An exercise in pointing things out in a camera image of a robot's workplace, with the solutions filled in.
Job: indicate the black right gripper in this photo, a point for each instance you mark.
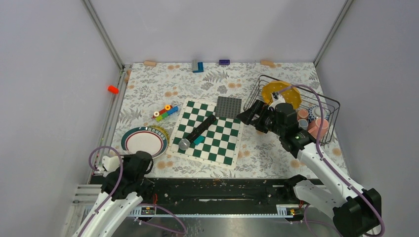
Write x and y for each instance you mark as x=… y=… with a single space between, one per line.
x=258 y=107

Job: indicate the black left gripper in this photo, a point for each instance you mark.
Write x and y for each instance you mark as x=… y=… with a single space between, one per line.
x=126 y=158

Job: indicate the white plate green rim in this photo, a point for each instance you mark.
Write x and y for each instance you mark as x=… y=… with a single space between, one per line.
x=138 y=139

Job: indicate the yellow orange plate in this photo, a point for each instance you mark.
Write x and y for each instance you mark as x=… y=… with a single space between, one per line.
x=291 y=96

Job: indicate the yellow woven plate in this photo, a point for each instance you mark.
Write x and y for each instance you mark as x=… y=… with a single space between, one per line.
x=161 y=133

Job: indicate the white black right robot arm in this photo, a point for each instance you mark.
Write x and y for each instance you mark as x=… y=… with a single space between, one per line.
x=353 y=209

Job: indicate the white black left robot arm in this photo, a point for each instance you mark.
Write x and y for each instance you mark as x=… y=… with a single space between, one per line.
x=124 y=188

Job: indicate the grey lego baseplate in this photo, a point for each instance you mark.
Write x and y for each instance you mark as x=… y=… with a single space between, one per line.
x=227 y=107

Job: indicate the green white chessboard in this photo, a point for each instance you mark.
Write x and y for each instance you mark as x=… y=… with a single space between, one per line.
x=222 y=139

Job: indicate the blue grey cup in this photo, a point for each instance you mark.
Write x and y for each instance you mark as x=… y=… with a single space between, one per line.
x=303 y=123

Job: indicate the right wooden block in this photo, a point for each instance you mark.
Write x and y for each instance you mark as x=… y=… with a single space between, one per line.
x=268 y=63

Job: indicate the wooden block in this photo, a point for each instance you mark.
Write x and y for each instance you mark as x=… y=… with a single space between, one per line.
x=149 y=63
x=268 y=63

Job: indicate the black glitter microphone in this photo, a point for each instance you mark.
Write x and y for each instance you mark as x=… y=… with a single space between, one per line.
x=185 y=143

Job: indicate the purple lego brick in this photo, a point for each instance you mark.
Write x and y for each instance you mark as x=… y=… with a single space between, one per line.
x=224 y=62

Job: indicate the teal block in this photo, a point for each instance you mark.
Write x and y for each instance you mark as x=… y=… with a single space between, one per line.
x=199 y=140

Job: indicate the blue white patterned bowl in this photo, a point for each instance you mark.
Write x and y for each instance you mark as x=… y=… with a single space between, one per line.
x=314 y=112

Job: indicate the large pink mug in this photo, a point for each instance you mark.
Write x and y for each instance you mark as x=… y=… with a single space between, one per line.
x=318 y=126

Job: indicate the colourful lego brick toy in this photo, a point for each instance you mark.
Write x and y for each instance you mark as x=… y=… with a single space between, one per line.
x=165 y=112

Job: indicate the floral table mat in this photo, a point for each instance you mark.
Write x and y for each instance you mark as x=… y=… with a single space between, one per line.
x=259 y=155

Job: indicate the grey blue lego bricks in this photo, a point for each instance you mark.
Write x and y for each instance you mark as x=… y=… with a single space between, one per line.
x=197 y=66

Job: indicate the orange red cylinder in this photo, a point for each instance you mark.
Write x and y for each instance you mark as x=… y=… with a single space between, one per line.
x=113 y=89

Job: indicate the left wooden block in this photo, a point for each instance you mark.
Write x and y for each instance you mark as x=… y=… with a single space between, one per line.
x=149 y=63

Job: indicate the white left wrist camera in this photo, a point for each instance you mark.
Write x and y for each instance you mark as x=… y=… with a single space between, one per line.
x=109 y=164

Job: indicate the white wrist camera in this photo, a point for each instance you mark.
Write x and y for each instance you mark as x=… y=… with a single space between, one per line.
x=277 y=98
x=109 y=164

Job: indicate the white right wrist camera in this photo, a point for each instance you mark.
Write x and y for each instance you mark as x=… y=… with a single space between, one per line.
x=277 y=98

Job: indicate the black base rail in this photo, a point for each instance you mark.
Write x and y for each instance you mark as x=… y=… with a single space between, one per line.
x=222 y=196

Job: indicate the black wire dish rack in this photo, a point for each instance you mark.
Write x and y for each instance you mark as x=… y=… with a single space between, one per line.
x=308 y=100

